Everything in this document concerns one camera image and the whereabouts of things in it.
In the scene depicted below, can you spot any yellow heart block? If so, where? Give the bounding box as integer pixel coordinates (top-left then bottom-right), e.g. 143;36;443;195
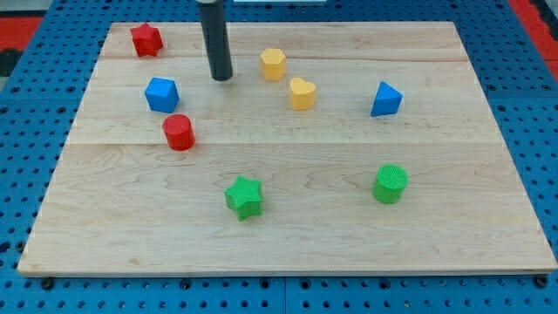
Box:
289;77;316;111

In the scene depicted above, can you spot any green cylinder block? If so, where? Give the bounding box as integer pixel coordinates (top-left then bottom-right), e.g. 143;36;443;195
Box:
371;164;409;204

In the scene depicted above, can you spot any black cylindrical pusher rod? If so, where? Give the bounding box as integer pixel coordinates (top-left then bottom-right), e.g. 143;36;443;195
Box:
196;0;233;81

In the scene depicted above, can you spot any red cylinder block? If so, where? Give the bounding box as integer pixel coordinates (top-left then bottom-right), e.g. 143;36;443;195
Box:
162;113;195;151

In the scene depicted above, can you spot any light wooden board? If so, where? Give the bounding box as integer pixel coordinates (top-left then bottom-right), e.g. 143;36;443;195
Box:
18;22;557;277

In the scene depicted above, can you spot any blue triangle block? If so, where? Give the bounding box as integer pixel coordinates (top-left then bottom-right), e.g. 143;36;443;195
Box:
371;81;403;117

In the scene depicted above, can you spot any red star block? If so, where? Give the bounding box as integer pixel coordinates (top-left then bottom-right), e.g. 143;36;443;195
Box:
130;23;163;57

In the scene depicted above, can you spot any blue cube block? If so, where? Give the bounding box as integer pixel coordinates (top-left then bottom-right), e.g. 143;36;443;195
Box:
144;78;180;113

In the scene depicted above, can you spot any yellow hexagon block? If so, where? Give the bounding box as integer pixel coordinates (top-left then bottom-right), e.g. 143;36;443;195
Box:
260;48;286;81

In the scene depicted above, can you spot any green star block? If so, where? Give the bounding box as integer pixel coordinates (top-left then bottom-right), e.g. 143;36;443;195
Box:
224;175;262;222

